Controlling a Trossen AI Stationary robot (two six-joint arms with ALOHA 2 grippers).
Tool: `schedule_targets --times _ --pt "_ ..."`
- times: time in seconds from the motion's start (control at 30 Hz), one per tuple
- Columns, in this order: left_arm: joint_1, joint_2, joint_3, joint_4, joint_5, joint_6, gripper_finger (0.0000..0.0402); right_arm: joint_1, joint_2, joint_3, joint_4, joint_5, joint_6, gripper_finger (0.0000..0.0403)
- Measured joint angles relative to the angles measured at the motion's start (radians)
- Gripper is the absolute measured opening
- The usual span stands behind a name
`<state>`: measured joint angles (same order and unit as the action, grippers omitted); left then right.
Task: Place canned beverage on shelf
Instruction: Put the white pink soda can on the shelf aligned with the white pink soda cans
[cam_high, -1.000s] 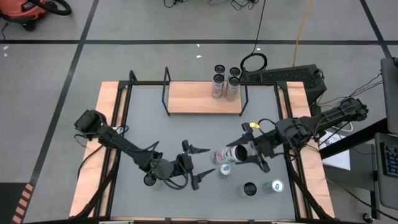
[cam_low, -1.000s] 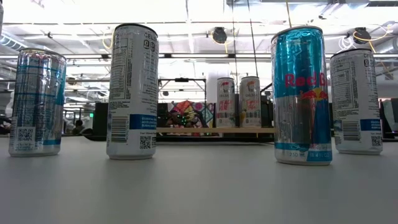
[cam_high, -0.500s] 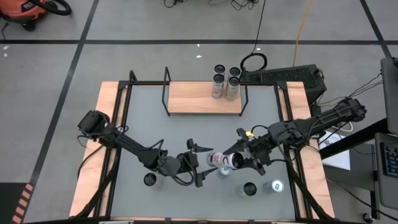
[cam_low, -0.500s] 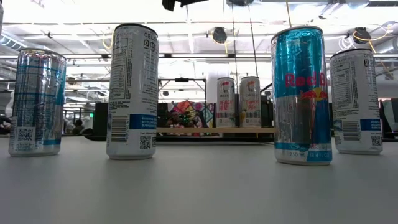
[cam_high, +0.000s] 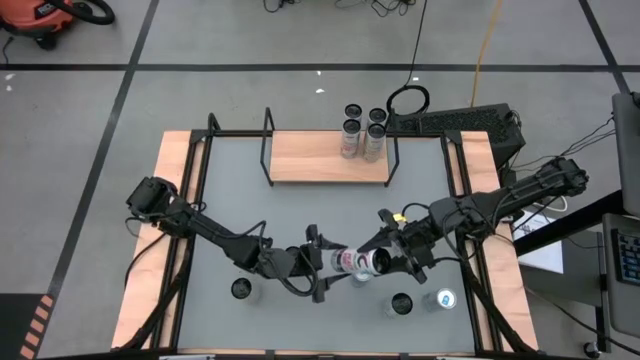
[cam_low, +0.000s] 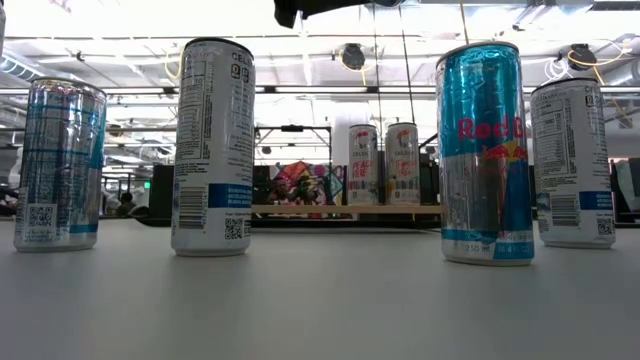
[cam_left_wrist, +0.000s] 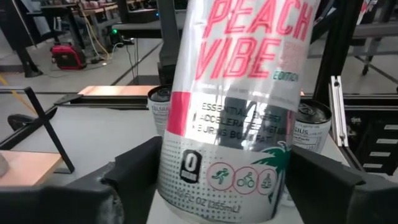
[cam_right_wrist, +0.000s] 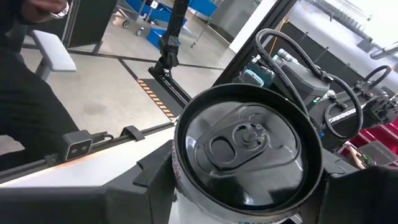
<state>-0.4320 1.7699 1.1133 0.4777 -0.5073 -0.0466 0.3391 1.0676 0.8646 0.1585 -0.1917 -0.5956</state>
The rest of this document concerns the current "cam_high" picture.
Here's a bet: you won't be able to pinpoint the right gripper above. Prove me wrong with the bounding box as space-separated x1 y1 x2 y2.
356 208 442 286

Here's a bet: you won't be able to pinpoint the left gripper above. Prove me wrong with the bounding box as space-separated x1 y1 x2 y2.
258 224 352 304

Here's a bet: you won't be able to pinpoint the white Celsius can pink band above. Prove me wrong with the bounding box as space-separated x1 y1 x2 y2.
330 246 393 278

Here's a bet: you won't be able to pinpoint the white Celsius can black lid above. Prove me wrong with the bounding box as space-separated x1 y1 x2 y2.
382 292 414 320
230 277 262 306

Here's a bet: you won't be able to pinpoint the white Celsius Tropical Vibe can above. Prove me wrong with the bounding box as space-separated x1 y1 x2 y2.
363 122 387 163

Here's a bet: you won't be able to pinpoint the white Celsius Peach Vibe can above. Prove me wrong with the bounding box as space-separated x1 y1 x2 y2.
340 118 363 160

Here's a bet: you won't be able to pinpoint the wooden shelf board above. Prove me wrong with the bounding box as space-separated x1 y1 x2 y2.
269 130 390 184

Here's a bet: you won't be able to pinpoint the white paper sheet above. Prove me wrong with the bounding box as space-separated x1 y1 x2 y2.
512 209 565 275

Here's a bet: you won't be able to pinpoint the black desk beam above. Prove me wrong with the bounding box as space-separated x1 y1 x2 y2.
513 189 626 257

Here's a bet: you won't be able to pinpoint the wooden table base board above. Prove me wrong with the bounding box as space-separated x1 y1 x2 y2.
110 130 540 351

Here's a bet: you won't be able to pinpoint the dark keyboard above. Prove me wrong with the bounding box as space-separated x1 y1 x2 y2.
612 228 640 287

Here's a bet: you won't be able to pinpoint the gray cart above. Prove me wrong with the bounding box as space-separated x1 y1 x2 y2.
599 212 640 341

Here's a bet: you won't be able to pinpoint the gray monitor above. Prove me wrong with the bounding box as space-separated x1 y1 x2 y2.
610 91 640 219

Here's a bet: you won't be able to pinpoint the black mat orange stripes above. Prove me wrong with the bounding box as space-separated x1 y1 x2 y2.
0 292 56 360

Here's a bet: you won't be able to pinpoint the orange shop vacuum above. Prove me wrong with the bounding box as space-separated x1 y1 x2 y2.
0 0 76 50

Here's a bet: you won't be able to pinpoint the black metal table frame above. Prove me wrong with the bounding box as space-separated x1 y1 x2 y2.
172 112 481 360

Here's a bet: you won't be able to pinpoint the yellow floor cable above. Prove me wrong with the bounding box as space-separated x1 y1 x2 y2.
469 0 504 106

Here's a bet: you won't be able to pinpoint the black floor cable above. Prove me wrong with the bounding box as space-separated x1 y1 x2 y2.
385 0 431 117

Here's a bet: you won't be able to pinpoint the black vacuum hose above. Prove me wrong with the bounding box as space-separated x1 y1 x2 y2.
47 0 116 26

